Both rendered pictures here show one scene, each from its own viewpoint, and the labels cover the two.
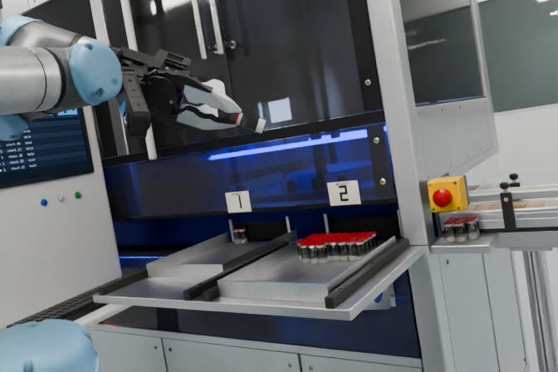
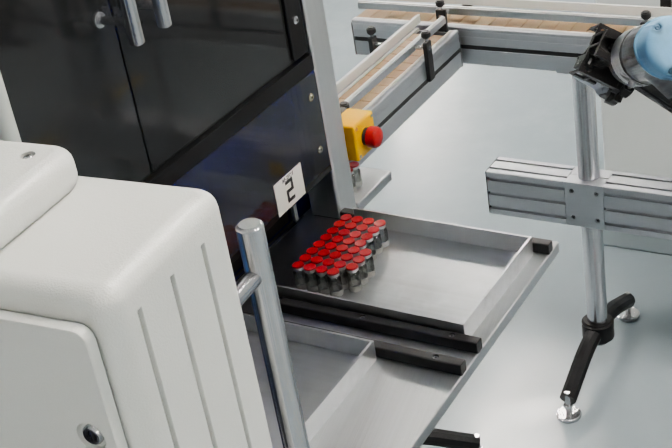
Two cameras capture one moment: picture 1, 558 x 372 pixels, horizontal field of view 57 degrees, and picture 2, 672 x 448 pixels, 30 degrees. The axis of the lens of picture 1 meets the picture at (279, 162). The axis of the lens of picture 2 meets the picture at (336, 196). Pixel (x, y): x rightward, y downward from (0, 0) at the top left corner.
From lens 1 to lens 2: 2.22 m
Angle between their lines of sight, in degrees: 88
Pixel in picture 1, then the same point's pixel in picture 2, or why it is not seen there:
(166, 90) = not seen: hidden behind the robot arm
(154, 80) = not seen: hidden behind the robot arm
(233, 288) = (476, 318)
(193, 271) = (343, 387)
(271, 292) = (501, 287)
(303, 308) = (538, 271)
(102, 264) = not seen: outside the picture
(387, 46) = not seen: outside the picture
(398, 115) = (325, 55)
